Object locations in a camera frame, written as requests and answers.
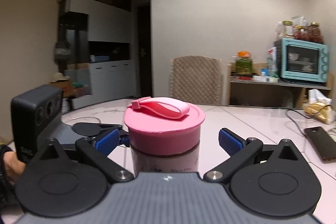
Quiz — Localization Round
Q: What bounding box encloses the black smartphone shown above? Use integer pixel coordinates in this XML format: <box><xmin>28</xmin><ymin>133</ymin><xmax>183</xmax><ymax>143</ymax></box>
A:
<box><xmin>304</xmin><ymin>126</ymin><xmax>336</xmax><ymax>164</ymax></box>

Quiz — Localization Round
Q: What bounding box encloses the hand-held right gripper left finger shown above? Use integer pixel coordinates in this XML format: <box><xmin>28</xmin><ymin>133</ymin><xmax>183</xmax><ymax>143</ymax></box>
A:
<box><xmin>33</xmin><ymin>128</ymin><xmax>133</xmax><ymax>183</ymax></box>

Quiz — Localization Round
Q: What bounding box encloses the chair with quilted beige cover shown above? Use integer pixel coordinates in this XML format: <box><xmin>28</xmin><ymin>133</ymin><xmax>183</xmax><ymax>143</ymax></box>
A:
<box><xmin>169</xmin><ymin>55</ymin><xmax>224</xmax><ymax>105</ymax></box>

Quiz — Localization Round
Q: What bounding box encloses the white paper packet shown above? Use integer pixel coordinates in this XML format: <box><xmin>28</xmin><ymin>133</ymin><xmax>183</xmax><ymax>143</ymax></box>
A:
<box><xmin>291</xmin><ymin>15</ymin><xmax>308</xmax><ymax>28</ymax></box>

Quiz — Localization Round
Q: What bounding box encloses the wooden side shelf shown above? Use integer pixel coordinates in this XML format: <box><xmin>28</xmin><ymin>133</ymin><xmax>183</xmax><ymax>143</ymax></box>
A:
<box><xmin>227</xmin><ymin>63</ymin><xmax>333</xmax><ymax>109</ymax></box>

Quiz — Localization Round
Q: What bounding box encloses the grey hanging bag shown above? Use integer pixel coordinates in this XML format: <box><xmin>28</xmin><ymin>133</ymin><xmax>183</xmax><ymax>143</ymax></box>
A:
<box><xmin>54</xmin><ymin>40</ymin><xmax>71</xmax><ymax>63</ymax></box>

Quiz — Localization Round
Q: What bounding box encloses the white and black cabinet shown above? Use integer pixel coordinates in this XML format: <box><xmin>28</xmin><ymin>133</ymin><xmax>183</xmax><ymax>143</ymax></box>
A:
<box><xmin>58</xmin><ymin>0</ymin><xmax>137</xmax><ymax>110</ymax></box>

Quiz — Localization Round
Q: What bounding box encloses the person's left hand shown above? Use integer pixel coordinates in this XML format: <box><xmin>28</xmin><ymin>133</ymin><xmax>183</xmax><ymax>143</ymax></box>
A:
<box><xmin>0</xmin><ymin>145</ymin><xmax>27</xmax><ymax>186</ymax></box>

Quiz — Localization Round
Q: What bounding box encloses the yellow tissue pack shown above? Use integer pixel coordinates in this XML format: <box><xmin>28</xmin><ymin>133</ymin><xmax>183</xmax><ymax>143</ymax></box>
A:
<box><xmin>303</xmin><ymin>89</ymin><xmax>336</xmax><ymax>125</ymax></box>

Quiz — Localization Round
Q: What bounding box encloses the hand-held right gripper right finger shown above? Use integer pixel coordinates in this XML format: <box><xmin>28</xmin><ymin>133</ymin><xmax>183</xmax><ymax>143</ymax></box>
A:
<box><xmin>203</xmin><ymin>128</ymin><xmax>302</xmax><ymax>183</ymax></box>

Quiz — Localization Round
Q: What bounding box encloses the green and white bag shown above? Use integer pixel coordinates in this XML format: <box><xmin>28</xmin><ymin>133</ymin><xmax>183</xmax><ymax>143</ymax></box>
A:
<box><xmin>266</xmin><ymin>47</ymin><xmax>278</xmax><ymax>78</ymax></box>

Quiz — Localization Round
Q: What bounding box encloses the light blue box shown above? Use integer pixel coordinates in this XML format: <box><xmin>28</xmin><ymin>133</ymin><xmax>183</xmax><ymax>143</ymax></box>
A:
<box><xmin>90</xmin><ymin>55</ymin><xmax>110</xmax><ymax>63</ymax></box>

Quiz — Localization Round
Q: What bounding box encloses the dark wooden door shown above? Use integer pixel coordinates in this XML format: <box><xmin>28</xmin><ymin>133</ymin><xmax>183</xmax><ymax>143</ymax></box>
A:
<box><xmin>136</xmin><ymin>5</ymin><xmax>153</xmax><ymax>98</ymax></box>

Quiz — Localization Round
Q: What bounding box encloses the teal toaster oven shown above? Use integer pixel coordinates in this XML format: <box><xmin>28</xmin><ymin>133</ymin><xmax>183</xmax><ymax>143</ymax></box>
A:
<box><xmin>274</xmin><ymin>38</ymin><xmax>330</xmax><ymax>84</ymax></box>

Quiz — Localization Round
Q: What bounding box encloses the straw hat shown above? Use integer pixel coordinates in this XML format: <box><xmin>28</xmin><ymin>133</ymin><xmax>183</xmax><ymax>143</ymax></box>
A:
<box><xmin>51</xmin><ymin>72</ymin><xmax>71</xmax><ymax>83</ymax></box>

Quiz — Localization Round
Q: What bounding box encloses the pink bottle cap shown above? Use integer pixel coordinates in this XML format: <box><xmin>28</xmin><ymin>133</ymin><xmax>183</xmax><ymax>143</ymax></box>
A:
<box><xmin>124</xmin><ymin>97</ymin><xmax>206</xmax><ymax>156</ymax></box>

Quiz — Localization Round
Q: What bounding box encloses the black charging cable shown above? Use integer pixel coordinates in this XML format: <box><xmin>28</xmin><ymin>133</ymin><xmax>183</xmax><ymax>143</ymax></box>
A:
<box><xmin>286</xmin><ymin>109</ymin><xmax>336</xmax><ymax>136</ymax></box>

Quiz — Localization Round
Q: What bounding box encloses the orange lid pickle jar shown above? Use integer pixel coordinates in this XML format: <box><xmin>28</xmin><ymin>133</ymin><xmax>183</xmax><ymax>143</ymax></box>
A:
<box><xmin>234</xmin><ymin>51</ymin><xmax>254</xmax><ymax>75</ymax></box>

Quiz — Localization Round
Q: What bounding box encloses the flat white box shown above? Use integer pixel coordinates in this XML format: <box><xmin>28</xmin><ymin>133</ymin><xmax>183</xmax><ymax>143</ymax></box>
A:
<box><xmin>252</xmin><ymin>75</ymin><xmax>279</xmax><ymax>83</ymax></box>

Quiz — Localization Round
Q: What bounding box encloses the glass jar with pale contents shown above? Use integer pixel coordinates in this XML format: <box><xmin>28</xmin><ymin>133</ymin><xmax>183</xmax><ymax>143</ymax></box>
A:
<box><xmin>281</xmin><ymin>21</ymin><xmax>294</xmax><ymax>40</ymax></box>

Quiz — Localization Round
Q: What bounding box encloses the small jar with red contents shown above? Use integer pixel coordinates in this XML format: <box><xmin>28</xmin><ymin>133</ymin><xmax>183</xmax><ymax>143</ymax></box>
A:
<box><xmin>293</xmin><ymin>26</ymin><xmax>309</xmax><ymax>41</ymax></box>

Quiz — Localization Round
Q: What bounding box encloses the red printed cardboard box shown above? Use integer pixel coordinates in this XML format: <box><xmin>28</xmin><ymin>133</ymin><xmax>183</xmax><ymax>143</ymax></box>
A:
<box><xmin>49</xmin><ymin>80</ymin><xmax>77</xmax><ymax>99</ymax></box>

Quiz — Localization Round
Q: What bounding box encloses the large jar with red contents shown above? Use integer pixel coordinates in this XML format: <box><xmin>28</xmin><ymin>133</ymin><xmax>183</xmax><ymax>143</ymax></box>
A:
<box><xmin>308</xmin><ymin>22</ymin><xmax>323</xmax><ymax>43</ymax></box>

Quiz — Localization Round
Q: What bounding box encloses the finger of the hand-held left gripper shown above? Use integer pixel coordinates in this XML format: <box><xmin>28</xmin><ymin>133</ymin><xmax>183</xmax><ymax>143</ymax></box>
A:
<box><xmin>119</xmin><ymin>134</ymin><xmax>131</xmax><ymax>148</ymax></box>
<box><xmin>101</xmin><ymin>123</ymin><xmax>130</xmax><ymax>136</ymax></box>

